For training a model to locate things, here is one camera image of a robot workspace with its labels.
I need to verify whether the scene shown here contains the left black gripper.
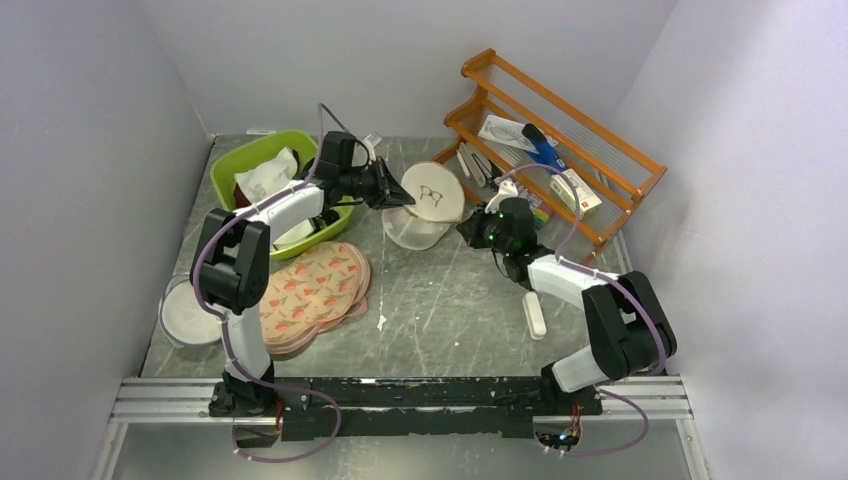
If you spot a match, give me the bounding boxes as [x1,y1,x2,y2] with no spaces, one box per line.
[340,157,415,211]

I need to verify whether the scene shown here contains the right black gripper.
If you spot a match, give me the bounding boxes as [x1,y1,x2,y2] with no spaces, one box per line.
[458,202,512,257]

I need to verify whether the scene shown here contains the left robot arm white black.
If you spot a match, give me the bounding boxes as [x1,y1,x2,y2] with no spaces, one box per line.
[190,131,415,418]

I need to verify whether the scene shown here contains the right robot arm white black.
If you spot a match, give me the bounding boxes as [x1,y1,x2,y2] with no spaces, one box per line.
[456,198,677,414]

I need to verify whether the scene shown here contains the colourful marker pack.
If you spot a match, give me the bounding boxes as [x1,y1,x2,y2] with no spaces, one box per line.
[525,191,553,230]

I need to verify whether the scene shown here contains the white plastic bar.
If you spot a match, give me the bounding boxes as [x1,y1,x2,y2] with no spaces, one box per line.
[522,291,547,341]

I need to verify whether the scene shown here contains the white black items under rack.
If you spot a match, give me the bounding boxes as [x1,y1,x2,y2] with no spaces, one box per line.
[456,142,503,191]

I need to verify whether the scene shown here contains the white green box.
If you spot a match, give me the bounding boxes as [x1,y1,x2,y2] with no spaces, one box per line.
[549,169,602,218]

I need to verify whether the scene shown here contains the white packet on rack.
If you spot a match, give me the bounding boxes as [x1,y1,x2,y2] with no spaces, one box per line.
[478,114,537,154]

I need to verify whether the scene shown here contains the orange wooden rack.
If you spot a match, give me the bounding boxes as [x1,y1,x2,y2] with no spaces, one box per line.
[434,48,667,265]

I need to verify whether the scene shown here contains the floral peach placemat stack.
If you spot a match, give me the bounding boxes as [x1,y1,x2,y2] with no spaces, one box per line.
[259,242,372,355]

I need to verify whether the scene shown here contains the white cloth in basin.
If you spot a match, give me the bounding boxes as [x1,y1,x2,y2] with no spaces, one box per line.
[233,147,299,208]

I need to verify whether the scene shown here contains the green plastic basin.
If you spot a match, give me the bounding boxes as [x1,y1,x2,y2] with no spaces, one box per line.
[209,130,353,260]

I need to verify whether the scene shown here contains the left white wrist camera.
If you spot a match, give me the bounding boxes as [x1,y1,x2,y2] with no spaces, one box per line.
[362,132,383,161]

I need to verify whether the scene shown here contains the blue handled tool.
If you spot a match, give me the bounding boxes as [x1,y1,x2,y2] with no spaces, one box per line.
[521,123,567,172]

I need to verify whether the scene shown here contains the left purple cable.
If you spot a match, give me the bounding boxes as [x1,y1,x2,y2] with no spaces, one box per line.
[192,102,346,465]

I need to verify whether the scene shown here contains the aluminium rail frame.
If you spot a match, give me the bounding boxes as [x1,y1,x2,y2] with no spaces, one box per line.
[91,375,712,479]

